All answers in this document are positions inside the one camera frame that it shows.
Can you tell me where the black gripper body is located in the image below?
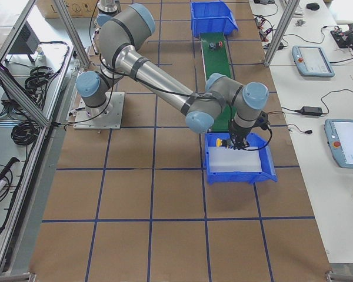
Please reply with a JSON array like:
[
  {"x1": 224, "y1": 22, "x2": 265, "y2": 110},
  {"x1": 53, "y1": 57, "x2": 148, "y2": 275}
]
[{"x1": 228, "y1": 119, "x2": 251, "y2": 149}]

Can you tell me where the yellow push button switch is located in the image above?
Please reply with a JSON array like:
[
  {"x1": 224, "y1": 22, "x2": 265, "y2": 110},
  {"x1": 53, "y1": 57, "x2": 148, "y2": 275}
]
[{"x1": 215, "y1": 138, "x2": 234, "y2": 149}]

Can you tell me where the red push button switch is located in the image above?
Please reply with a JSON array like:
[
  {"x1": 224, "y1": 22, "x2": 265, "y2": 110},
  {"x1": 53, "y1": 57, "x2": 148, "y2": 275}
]
[{"x1": 208, "y1": 41, "x2": 223, "y2": 51}]

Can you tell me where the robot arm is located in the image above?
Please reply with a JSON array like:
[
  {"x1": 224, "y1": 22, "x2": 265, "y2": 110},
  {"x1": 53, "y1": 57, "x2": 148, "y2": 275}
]
[{"x1": 76, "y1": 3, "x2": 271, "y2": 150}]

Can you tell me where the white foam pad right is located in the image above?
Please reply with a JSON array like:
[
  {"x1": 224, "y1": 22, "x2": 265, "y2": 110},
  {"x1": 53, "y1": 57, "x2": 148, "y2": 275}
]
[{"x1": 208, "y1": 147, "x2": 262, "y2": 173}]

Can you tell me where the blue plastic bin right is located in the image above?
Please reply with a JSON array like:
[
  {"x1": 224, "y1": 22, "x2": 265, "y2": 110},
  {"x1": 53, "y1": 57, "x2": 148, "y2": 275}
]
[{"x1": 205, "y1": 133, "x2": 278, "y2": 184}]

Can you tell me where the blue plastic bin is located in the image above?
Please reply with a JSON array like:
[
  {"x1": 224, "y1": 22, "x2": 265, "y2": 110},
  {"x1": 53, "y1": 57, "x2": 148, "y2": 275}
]
[
  {"x1": 205, "y1": 133, "x2": 278, "y2": 184},
  {"x1": 190, "y1": 1, "x2": 239, "y2": 38}
]

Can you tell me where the black power adapter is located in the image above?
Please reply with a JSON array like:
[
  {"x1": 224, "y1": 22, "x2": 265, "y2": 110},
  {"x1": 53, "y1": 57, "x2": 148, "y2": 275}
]
[{"x1": 301, "y1": 106, "x2": 324, "y2": 116}]

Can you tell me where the green conveyor belt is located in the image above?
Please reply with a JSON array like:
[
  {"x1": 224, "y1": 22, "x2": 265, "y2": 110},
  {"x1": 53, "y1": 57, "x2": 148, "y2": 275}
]
[{"x1": 200, "y1": 33, "x2": 232, "y2": 133}]

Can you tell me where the teach pendant far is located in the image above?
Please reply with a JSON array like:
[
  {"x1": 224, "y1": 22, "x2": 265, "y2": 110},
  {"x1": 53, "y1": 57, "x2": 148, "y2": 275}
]
[{"x1": 292, "y1": 46, "x2": 335, "y2": 78}]

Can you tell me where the teach pendant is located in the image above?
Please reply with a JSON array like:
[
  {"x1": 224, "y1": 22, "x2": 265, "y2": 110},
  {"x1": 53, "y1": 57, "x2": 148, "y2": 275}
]
[
  {"x1": 292, "y1": 46, "x2": 335, "y2": 78},
  {"x1": 324, "y1": 119, "x2": 353, "y2": 169}
]

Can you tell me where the teach pendant near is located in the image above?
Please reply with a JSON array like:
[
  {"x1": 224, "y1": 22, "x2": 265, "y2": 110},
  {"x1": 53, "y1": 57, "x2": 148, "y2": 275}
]
[{"x1": 324, "y1": 119, "x2": 353, "y2": 169}]

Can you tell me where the blue plastic bin left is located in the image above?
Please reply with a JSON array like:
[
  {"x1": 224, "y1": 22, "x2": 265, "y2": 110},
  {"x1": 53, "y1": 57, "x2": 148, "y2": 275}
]
[{"x1": 190, "y1": 1, "x2": 239, "y2": 38}]

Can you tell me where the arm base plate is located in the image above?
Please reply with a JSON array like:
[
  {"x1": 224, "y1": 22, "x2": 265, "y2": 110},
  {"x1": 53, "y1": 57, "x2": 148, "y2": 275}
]
[{"x1": 73, "y1": 92, "x2": 125, "y2": 130}]

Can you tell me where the aluminium frame post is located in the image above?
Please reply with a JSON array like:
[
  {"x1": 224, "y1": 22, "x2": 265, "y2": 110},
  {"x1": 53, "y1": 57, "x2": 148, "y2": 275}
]
[{"x1": 264, "y1": 0, "x2": 299, "y2": 67}]

